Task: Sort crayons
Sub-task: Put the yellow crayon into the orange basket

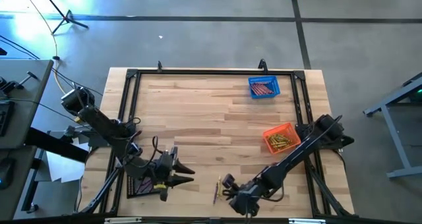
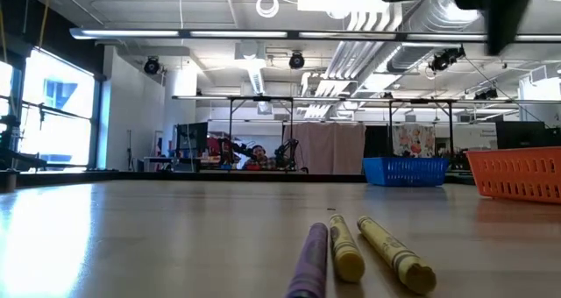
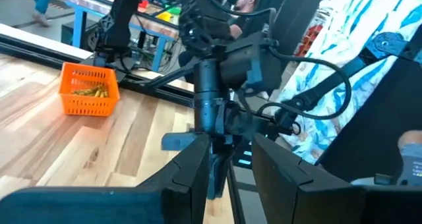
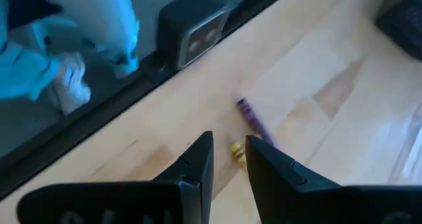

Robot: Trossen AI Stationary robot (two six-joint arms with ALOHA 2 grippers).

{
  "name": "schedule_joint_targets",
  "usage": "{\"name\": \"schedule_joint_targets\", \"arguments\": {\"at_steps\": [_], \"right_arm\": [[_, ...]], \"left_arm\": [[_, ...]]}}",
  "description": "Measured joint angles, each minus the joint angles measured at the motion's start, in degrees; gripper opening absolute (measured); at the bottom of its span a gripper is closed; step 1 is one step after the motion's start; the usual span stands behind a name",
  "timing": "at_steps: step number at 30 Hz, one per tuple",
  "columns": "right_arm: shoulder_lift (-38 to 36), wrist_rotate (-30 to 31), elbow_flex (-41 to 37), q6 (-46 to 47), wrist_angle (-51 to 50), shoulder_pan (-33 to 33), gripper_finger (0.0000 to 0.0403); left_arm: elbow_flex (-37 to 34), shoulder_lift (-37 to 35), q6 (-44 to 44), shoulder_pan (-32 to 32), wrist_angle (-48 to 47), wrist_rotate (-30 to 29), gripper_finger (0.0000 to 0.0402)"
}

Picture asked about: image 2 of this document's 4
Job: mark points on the purple crayon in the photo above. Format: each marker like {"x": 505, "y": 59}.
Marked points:
{"x": 313, "y": 258}

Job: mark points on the blue plastic basket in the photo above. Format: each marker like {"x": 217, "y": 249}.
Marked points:
{"x": 403, "y": 172}

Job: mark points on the yellow crayon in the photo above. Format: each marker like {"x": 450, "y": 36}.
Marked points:
{"x": 346, "y": 250}
{"x": 394, "y": 254}

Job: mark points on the orange plastic basket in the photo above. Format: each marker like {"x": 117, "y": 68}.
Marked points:
{"x": 517, "y": 175}

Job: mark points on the black background robot arm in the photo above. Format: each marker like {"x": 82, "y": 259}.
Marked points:
{"x": 287, "y": 148}

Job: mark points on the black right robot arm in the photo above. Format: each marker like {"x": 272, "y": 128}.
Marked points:
{"x": 504, "y": 13}

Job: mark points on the person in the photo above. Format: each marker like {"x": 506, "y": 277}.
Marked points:
{"x": 259, "y": 152}

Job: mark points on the pink curtain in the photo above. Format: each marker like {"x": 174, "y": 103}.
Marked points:
{"x": 337, "y": 149}

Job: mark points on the red cabinet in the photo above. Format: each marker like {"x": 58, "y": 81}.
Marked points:
{"x": 215, "y": 144}

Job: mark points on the black ceiling spotlight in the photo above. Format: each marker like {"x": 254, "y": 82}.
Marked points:
{"x": 296, "y": 61}
{"x": 151, "y": 65}

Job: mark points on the black monitor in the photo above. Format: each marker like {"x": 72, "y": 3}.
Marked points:
{"x": 193, "y": 136}
{"x": 521, "y": 136}

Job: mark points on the floral cloth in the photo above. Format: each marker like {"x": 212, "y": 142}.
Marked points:
{"x": 414, "y": 140}

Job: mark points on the ceiling light strip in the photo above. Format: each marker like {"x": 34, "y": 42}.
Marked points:
{"x": 447, "y": 37}
{"x": 131, "y": 33}

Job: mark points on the black equipment stand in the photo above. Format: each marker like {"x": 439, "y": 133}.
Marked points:
{"x": 9, "y": 136}

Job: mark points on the black station frame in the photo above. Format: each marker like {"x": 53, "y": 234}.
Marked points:
{"x": 210, "y": 97}
{"x": 450, "y": 127}

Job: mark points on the black aluminium table frame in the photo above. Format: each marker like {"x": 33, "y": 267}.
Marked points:
{"x": 175, "y": 175}

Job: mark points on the black ceiling camera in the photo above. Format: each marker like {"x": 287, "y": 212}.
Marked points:
{"x": 486, "y": 94}
{"x": 445, "y": 60}

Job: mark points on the silver air duct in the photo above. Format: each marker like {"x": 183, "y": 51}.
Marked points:
{"x": 438, "y": 17}

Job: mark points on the dark short post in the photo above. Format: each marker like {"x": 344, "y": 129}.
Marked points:
{"x": 9, "y": 180}

